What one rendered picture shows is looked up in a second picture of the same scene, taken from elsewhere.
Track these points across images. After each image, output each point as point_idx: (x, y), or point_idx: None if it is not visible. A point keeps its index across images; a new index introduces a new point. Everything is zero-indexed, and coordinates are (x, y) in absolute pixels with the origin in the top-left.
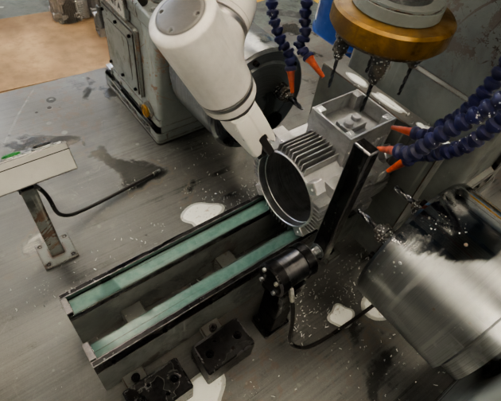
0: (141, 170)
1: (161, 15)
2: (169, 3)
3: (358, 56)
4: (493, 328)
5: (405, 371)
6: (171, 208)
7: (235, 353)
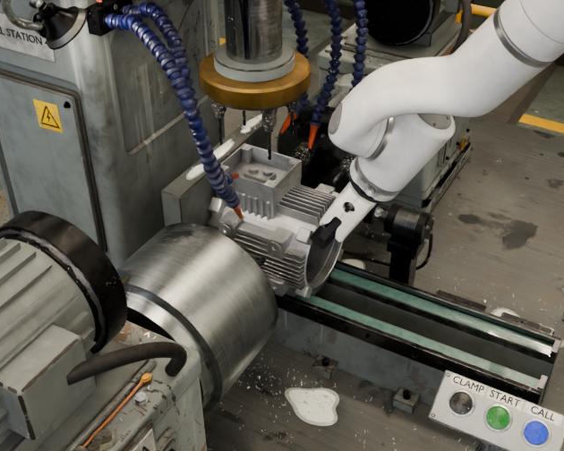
0: None
1: (437, 123)
2: (427, 118)
3: (122, 188)
4: None
5: (371, 225)
6: (327, 439)
7: (457, 296)
